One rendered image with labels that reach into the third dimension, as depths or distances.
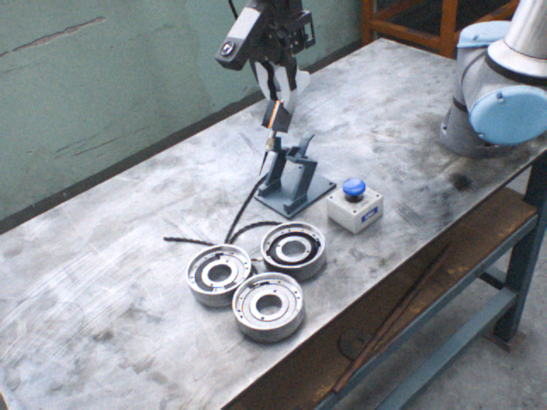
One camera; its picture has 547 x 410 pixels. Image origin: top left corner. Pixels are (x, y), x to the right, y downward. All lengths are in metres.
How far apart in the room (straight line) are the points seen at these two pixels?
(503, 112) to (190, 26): 1.85
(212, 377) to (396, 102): 0.77
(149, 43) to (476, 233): 1.65
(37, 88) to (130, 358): 1.63
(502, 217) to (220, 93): 1.72
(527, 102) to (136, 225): 0.70
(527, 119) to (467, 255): 0.43
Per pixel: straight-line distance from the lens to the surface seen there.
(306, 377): 1.04
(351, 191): 0.89
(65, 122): 2.39
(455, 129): 1.09
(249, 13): 0.84
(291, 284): 0.81
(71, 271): 1.00
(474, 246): 1.27
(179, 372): 0.79
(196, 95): 2.64
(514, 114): 0.90
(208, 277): 0.85
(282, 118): 0.90
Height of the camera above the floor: 1.44
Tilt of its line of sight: 40 degrees down
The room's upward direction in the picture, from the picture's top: 10 degrees counter-clockwise
